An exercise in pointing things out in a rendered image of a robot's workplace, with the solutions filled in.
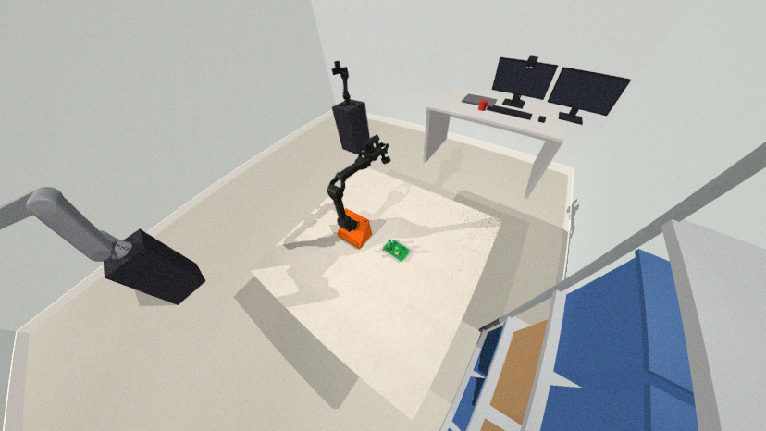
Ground green circuit board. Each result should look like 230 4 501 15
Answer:
382 239 410 262

